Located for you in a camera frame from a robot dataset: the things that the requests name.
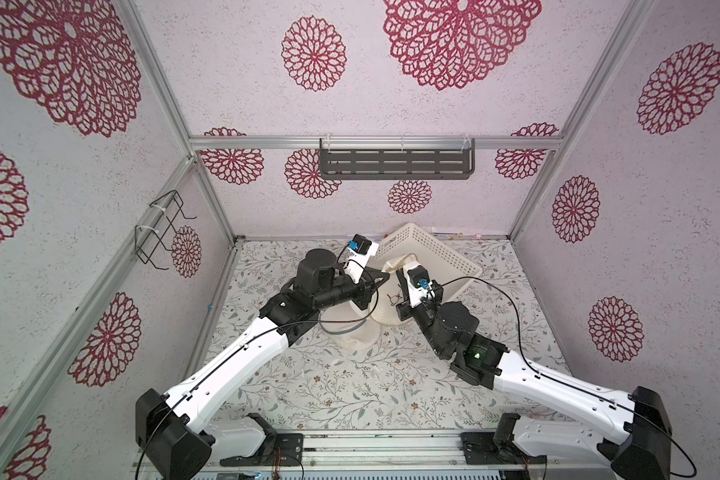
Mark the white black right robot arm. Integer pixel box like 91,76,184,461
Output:
396,300,672,479

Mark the white mesh bag blue trim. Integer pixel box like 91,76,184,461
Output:
319,302,382,351

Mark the dark grey wall shelf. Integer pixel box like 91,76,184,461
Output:
318,139,475,181

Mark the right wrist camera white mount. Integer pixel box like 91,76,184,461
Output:
400,261,443,308

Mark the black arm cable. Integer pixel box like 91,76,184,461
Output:
431,274,698,479
133,245,382,480

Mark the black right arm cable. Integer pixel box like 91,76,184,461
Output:
431,274,698,479

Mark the black wire wall rack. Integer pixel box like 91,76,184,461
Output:
133,189,196,271

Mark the white perforated plastic basket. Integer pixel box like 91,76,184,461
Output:
370,223,482,301

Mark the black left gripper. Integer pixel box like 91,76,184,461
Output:
314,263,389,311

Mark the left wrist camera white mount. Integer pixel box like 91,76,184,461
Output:
341,234,379,284

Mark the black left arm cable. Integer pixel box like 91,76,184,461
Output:
133,245,382,480

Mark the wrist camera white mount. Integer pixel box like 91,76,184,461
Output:
400,261,443,308
341,234,379,284

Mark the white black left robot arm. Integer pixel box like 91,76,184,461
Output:
135,236,389,479

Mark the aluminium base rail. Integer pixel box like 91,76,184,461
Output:
193,430,615,479

